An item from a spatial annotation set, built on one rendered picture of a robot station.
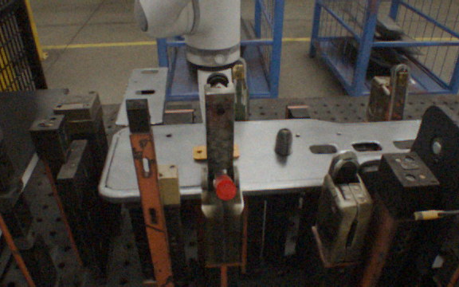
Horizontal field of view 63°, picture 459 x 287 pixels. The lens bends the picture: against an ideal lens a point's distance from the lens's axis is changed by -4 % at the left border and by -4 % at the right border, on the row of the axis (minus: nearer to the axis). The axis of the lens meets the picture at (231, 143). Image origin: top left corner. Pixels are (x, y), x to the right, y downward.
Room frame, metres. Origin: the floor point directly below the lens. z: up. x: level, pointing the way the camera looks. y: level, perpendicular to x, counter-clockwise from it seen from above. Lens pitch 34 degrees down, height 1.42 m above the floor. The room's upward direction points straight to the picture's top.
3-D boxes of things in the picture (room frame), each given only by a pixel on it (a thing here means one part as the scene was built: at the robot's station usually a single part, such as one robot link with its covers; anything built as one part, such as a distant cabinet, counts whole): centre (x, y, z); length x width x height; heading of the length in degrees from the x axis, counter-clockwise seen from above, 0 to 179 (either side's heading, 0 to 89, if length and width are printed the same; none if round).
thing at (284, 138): (0.59, -0.10, 1.02); 0.03 x 0.03 x 0.07
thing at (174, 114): (0.76, 0.12, 0.84); 0.11 x 0.10 x 0.28; 5
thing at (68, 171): (0.57, 0.29, 0.85); 0.12 x 0.03 x 0.30; 5
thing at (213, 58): (0.58, 0.03, 1.20); 0.09 x 0.08 x 0.03; 5
